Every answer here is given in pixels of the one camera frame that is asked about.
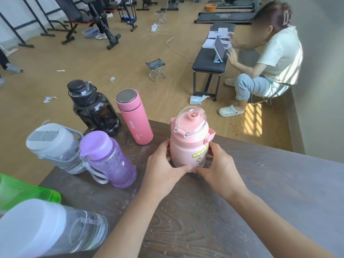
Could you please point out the person's left hand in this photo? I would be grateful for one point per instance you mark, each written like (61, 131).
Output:
(158, 174)

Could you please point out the person's right hand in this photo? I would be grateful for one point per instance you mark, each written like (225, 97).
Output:
(223, 174)

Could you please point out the person's left thumb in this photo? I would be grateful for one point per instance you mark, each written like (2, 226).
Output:
(178, 170)

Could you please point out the person's right thumb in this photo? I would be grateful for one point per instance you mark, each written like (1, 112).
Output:
(203, 171)

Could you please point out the pink cartoon water bottle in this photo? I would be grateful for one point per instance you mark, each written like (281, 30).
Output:
(188, 147)

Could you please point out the person's right forearm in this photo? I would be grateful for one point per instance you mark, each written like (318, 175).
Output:
(274, 228)

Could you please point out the person's left forearm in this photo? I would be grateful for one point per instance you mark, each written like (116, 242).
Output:
(126, 228)

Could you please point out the pink steel-capped thermos flask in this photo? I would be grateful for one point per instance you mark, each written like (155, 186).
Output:
(134, 118)

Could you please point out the tissue packet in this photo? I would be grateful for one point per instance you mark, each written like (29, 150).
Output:
(197, 100)

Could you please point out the metal stool under person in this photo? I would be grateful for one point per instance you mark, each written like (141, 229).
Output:
(268, 98)

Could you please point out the large black water jug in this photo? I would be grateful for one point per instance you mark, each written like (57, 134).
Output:
(92, 107)

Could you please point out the small patterned folding stool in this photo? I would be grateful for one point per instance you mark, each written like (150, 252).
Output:
(156, 65)

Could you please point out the black padded bench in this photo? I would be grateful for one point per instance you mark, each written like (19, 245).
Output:
(208, 61)

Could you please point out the tablet on stand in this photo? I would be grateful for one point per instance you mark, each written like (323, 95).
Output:
(219, 49)

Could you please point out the papers on bench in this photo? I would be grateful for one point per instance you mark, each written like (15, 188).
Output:
(215, 37)

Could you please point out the white power strip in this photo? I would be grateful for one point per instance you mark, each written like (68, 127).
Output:
(154, 27)

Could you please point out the clear bottle with white lid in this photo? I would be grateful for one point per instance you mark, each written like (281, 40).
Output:
(40, 231)

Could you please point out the green plastic bottle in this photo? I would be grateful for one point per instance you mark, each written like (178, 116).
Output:
(24, 192)

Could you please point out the black treadmill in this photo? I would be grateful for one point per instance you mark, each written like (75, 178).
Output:
(228, 16)

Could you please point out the orange basin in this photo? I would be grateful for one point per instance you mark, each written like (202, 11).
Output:
(211, 7)

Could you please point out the black exercise machine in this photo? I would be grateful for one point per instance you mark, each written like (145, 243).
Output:
(129, 10)

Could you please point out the black red exercise bench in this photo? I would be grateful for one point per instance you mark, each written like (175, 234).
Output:
(80, 18)

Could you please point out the black metal rack frame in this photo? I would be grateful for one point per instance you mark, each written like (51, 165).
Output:
(24, 26)

